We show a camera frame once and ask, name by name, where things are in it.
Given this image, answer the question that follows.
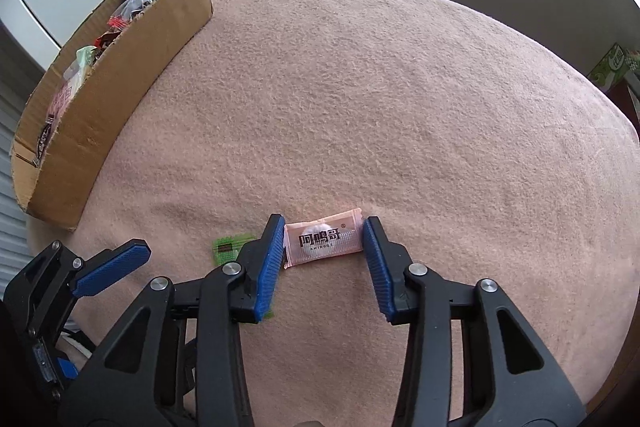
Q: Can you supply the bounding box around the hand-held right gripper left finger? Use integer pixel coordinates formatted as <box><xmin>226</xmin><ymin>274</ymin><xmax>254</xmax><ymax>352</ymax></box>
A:
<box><xmin>60</xmin><ymin>213</ymin><xmax>287</xmax><ymax>427</ymax></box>

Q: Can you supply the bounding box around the pink and black snack packet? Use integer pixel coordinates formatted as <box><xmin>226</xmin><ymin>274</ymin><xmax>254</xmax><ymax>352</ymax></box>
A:
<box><xmin>32</xmin><ymin>67</ymin><xmax>93</xmax><ymax>168</ymax></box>

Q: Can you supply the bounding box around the small green candy packet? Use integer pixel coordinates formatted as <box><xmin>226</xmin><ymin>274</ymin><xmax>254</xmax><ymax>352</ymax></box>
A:
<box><xmin>211</xmin><ymin>231</ymin><xmax>277</xmax><ymax>321</ymax></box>

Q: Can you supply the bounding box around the brown cardboard box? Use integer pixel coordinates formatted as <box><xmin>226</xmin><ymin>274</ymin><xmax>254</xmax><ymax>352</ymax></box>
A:
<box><xmin>10</xmin><ymin>0</ymin><xmax>214</xmax><ymax>233</ymax></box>

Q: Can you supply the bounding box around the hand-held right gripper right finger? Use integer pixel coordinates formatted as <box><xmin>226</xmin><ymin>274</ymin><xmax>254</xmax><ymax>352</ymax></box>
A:
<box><xmin>362</xmin><ymin>216</ymin><xmax>586</xmax><ymax>427</ymax></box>

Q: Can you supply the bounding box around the clear packet of dark snack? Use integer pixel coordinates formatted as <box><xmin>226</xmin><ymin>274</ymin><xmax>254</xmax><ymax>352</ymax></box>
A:
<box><xmin>106</xmin><ymin>0</ymin><xmax>166</xmax><ymax>31</ymax></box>

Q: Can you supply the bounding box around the pale green snack packet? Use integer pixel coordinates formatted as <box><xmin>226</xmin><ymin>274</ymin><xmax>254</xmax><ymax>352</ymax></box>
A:
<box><xmin>75</xmin><ymin>46</ymin><xmax>103</xmax><ymax>78</ymax></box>

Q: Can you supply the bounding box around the pink candy packet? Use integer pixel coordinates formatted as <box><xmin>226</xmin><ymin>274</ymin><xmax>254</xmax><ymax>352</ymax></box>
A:
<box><xmin>282</xmin><ymin>208</ymin><xmax>363</xmax><ymax>269</ymax></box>

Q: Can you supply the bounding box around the green printed box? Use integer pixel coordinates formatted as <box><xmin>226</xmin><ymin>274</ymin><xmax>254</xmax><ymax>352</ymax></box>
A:
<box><xmin>587</xmin><ymin>43</ymin><xmax>640</xmax><ymax>95</ymax></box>

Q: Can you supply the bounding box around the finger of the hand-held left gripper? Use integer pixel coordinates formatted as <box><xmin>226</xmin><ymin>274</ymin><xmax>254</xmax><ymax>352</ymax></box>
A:
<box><xmin>5</xmin><ymin>238</ymin><xmax>152</xmax><ymax>338</ymax></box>
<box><xmin>56</xmin><ymin>356</ymin><xmax>78</xmax><ymax>382</ymax></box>

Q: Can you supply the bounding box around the white ribbed panel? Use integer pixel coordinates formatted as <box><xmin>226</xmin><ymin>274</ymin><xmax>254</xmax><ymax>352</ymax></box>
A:
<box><xmin>0</xmin><ymin>52</ymin><xmax>31</xmax><ymax>268</ymax></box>

